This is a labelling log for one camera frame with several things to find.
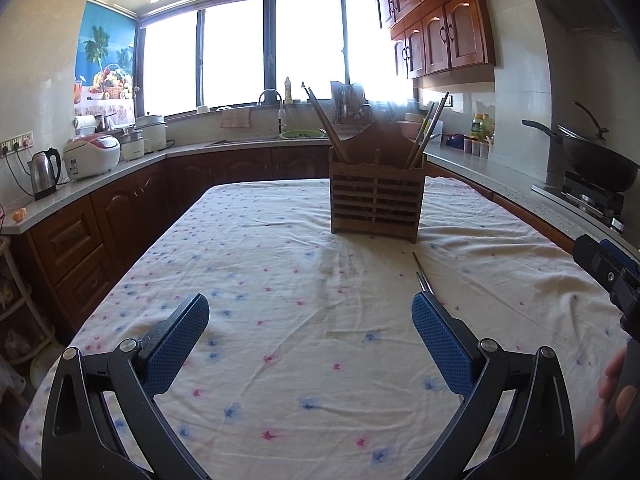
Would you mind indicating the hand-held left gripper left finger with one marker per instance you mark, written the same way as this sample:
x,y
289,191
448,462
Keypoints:
x,y
175,340

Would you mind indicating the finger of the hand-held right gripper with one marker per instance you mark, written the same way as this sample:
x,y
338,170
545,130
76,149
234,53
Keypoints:
x,y
590,255
622,262

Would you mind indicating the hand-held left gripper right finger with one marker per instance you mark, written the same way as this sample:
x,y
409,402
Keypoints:
x,y
440,340

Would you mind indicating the metal chopstick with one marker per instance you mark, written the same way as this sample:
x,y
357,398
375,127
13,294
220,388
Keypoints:
x,y
426,285
420,267

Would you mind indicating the wooden utensil holder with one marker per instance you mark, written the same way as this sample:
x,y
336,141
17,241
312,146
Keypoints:
x,y
375,200

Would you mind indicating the wooden chopstick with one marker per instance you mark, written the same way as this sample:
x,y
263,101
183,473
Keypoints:
x,y
427,127
434,125
331,125
322,120
419,140

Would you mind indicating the person's right hand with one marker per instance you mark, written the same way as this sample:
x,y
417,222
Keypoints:
x,y
605,395

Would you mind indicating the gas stove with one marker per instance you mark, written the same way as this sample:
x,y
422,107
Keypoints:
x,y
585,200

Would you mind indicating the black wok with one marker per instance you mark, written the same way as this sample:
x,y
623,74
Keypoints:
x,y
595,160

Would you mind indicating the floral white tablecloth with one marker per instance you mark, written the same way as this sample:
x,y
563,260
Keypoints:
x,y
300,310

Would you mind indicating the wooden base cabinets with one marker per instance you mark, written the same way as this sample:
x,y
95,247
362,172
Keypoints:
x,y
125,210

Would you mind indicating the white storage rack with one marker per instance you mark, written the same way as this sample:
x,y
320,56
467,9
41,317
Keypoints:
x,y
20,310

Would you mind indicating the yellow green bottles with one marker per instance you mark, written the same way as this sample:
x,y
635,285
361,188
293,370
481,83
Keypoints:
x,y
482,127

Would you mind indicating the dark blue pouch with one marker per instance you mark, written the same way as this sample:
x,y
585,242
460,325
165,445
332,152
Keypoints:
x,y
455,140

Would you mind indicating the small white appliance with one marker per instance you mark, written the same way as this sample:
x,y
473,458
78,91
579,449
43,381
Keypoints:
x,y
132,147

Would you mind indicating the small orange fruit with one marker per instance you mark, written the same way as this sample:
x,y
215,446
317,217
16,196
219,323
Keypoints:
x,y
20,215

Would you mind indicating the red white rice cooker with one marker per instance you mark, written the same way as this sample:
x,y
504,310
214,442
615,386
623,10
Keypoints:
x,y
92,157

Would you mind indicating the steel kitchen sink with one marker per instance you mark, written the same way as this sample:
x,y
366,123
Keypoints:
x,y
240,142

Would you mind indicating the tall white cooker pot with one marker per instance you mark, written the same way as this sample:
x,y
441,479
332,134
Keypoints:
x,y
150,132

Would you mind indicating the steel electric kettle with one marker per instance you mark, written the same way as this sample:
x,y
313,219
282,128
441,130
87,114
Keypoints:
x,y
44,175

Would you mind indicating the pink basin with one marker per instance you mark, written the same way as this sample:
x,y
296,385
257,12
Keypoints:
x,y
410,127

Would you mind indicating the small metal pot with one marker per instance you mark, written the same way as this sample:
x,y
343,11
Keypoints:
x,y
106,122

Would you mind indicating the hanging dish cloth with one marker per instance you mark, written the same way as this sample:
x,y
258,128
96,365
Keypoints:
x,y
236,118

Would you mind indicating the paper towel roll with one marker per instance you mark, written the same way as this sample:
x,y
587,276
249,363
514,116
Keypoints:
x,y
85,125

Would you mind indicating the chrome kitchen faucet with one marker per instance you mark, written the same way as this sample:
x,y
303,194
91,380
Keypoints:
x,y
280,115

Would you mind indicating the yellow liquid bottle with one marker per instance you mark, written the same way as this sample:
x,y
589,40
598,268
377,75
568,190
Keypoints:
x,y
288,92

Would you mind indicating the large kitchen window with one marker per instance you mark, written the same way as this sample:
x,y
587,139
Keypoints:
x,y
235,55

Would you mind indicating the wall socket strip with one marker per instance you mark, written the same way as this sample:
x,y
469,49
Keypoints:
x,y
15,142

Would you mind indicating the wooden wall cabinets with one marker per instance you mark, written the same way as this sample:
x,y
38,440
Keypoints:
x,y
440,25

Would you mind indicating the tropical fruit wall poster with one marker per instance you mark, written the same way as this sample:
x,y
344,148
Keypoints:
x,y
105,55

